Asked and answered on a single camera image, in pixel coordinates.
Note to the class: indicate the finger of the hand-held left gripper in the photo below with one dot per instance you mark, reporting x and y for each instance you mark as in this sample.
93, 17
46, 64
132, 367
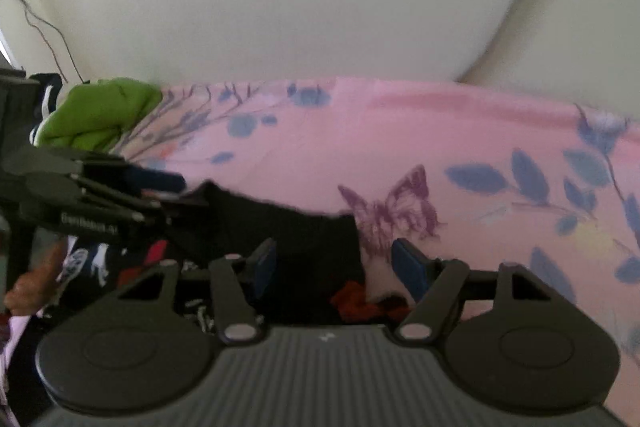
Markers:
145, 207
155, 181

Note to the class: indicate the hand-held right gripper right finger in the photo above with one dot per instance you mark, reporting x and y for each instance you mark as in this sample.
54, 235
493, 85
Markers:
407, 269

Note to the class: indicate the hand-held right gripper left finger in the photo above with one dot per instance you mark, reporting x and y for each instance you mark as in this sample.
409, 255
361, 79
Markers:
264, 267

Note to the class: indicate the black red white printed garment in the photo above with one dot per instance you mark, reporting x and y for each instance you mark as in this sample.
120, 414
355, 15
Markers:
280, 227

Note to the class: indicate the person's left hand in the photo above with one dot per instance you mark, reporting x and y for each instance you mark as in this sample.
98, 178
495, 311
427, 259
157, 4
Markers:
35, 287

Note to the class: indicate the green garment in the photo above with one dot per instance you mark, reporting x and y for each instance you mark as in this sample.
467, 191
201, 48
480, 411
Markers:
100, 112

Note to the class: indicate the navy white striped garment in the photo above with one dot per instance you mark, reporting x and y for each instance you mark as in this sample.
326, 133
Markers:
52, 89

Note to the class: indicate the pink floral bed sheet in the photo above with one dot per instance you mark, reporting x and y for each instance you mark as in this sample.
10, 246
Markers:
450, 132

